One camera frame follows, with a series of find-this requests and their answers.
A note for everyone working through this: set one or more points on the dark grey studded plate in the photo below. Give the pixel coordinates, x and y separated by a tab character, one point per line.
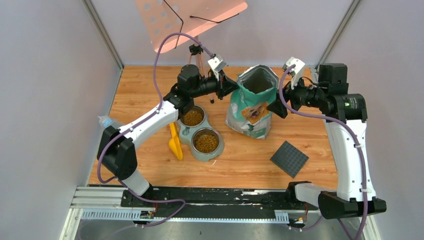
289	159

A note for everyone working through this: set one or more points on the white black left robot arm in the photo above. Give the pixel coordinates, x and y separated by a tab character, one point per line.
118	144

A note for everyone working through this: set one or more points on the green dog food bag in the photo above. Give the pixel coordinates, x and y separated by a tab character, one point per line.
247	112

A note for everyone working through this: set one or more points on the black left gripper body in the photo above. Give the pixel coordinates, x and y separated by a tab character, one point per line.
221	87

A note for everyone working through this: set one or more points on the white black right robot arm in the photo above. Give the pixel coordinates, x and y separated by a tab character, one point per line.
345	118

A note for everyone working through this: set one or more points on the clear blue water bottle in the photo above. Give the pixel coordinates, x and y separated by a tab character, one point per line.
106	121

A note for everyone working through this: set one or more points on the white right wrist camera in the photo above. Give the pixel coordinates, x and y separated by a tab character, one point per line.
296	69

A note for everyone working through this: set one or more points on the pink music stand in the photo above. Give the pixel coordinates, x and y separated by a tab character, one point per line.
171	23

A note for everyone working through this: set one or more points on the brown kibble in bowl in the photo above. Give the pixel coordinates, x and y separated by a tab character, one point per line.
192	118
206	143

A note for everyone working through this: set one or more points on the brown kibble in near bowl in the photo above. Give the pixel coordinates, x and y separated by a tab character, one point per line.
206	143

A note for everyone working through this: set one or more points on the near steel bowl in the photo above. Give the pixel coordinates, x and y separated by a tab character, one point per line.
202	131

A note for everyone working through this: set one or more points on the brown kibble in far bowl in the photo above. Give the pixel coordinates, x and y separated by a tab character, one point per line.
192	118

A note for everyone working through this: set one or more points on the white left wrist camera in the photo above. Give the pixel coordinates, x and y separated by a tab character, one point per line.
217	64

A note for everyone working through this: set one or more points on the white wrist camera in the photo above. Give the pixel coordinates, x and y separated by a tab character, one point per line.
217	64
296	69

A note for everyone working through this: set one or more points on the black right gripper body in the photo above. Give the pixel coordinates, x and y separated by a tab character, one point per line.
293	95

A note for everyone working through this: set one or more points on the yellow plastic scoop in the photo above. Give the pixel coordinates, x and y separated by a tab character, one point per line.
174	142

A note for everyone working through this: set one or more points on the green double pet bowl stand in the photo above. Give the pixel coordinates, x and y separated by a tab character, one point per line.
195	131

